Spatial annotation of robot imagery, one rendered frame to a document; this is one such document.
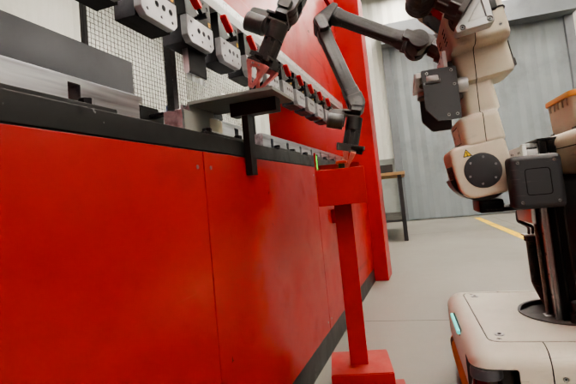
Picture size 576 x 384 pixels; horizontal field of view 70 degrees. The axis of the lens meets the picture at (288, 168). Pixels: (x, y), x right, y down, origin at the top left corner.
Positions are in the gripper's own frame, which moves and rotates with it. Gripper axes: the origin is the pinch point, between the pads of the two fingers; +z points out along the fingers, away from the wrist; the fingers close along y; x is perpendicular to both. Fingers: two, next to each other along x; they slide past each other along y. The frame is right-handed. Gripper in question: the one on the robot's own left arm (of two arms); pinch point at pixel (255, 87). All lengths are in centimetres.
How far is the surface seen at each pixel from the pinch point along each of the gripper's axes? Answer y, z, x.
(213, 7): -8.0, -19.6, -28.6
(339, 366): -27, 75, 53
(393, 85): -771, -143, -90
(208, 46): -1.1, -6.4, -20.5
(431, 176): -770, 2, 52
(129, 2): 30.0, -6.6, -24.8
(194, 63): 2.5, 0.1, -20.9
